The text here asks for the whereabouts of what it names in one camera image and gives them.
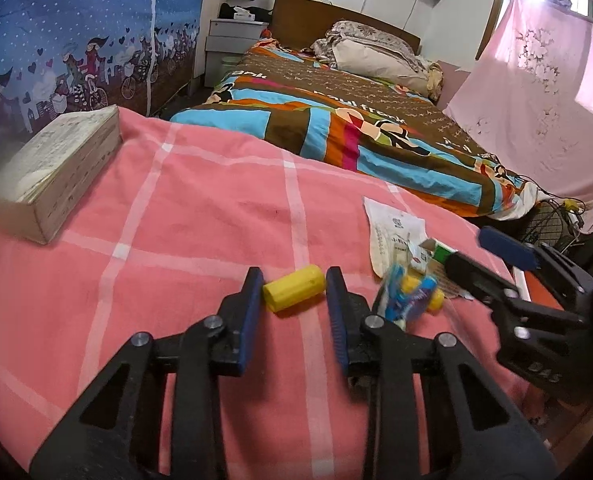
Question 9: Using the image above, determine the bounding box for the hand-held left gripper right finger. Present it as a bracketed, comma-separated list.
[325, 266, 560, 480]

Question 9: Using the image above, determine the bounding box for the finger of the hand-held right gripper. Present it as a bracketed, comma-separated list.
[444, 252, 527, 312]
[478, 226, 593, 301]

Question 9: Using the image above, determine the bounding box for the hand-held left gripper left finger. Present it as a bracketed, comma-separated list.
[29, 266, 266, 480]

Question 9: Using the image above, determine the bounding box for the small green white box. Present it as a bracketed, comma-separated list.
[409, 237, 458, 273]

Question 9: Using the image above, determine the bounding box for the yellow cylinder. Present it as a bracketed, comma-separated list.
[261, 265, 326, 313]

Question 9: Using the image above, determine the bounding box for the blue plastic wrapper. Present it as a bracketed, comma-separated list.
[384, 262, 445, 331]

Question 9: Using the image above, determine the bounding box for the white printed paper packet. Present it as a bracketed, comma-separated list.
[363, 196, 472, 301]

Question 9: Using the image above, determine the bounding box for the black floor fan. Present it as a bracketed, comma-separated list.
[519, 200, 585, 256]

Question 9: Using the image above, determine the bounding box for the pink checked blanket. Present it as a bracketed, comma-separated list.
[0, 107, 567, 480]

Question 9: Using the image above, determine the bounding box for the pink embroidered hanging sheet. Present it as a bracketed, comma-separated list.
[441, 0, 593, 233]

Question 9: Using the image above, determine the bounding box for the yellow crumpled cloth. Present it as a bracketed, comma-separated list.
[427, 62, 445, 101]

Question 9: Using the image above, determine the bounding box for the colourful patterned quilt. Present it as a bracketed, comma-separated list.
[169, 37, 547, 221]

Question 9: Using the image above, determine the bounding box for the cream pillow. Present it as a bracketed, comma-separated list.
[331, 37, 442, 93]

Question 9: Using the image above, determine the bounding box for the thick beige book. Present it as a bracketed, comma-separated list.
[0, 105, 123, 246]

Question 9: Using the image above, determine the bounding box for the floral pillow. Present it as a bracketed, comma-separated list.
[311, 21, 427, 68]

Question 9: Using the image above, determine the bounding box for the grey nightstand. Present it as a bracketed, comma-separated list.
[204, 17, 270, 88]

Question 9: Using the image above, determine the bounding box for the brown wooden headboard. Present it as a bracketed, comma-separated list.
[267, 0, 422, 51]

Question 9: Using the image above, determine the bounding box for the blue dotted fabric wardrobe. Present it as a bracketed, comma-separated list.
[0, 0, 212, 161]

